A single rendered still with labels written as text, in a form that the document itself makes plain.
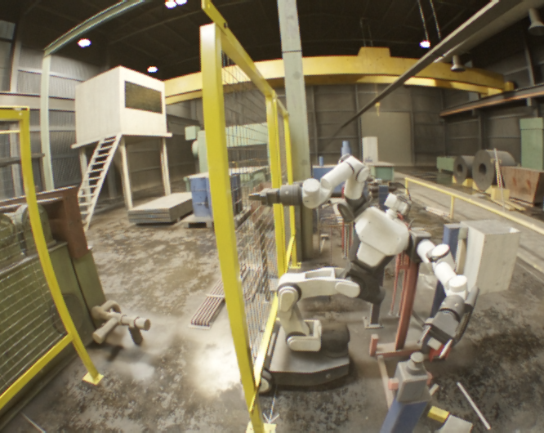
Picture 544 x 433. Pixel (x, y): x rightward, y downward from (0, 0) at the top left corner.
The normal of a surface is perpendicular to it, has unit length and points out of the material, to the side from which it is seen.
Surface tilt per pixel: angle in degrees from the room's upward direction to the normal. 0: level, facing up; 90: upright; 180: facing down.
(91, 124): 90
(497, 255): 90
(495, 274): 90
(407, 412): 90
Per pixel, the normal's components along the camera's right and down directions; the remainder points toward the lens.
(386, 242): -0.42, 0.11
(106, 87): -0.15, 0.24
